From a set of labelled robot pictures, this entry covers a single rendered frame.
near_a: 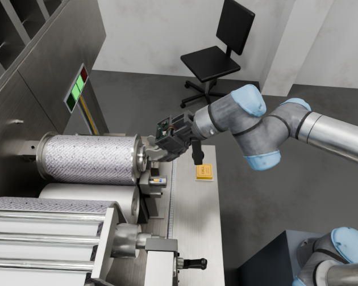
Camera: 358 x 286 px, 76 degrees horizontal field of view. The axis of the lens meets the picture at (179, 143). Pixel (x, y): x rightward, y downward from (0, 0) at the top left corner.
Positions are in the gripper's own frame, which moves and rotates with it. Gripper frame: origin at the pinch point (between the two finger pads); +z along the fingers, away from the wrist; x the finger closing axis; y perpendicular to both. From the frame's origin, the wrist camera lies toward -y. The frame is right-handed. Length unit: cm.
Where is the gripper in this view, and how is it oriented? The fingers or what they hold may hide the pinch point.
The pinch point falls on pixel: (152, 155)
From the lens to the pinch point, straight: 70.1
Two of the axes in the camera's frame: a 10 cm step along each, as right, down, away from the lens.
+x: -0.4, 8.0, -6.0
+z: -7.6, 3.7, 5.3
